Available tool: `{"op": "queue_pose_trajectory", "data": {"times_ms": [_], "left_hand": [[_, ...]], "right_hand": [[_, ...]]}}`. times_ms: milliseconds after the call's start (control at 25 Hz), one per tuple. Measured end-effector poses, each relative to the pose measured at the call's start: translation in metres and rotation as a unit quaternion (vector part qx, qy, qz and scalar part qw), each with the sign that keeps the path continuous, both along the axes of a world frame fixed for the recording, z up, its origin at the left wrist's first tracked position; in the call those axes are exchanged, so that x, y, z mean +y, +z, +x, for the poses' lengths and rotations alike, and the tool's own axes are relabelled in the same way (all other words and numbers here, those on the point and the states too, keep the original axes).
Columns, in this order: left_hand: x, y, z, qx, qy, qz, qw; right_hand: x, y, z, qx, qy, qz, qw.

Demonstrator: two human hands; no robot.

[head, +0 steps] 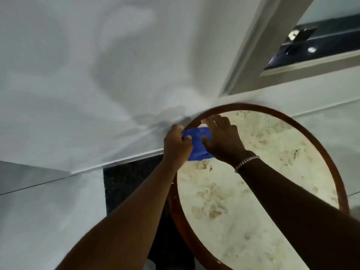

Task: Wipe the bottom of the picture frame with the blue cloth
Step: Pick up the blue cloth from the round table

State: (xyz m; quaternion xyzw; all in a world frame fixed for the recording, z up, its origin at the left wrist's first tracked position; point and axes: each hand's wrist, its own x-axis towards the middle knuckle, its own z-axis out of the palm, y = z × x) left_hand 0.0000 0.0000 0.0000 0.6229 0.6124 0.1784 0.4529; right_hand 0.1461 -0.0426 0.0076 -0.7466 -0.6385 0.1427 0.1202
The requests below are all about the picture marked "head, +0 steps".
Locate person's right hand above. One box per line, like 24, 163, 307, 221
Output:
200, 114, 255, 168

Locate person's left hand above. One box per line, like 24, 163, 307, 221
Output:
162, 124, 194, 166

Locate blue cleaning cloth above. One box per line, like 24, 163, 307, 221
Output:
182, 127, 215, 162

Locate framed abstract art picture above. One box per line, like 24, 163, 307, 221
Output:
219, 0, 360, 96

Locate person's right forearm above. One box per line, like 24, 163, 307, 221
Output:
237, 157, 360, 270

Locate person's left forearm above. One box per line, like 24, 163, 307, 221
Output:
55, 159, 185, 270

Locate round marble wooden-rim table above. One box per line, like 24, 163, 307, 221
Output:
167, 102, 350, 270

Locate silver bracelet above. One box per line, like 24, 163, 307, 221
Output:
234, 155, 261, 174

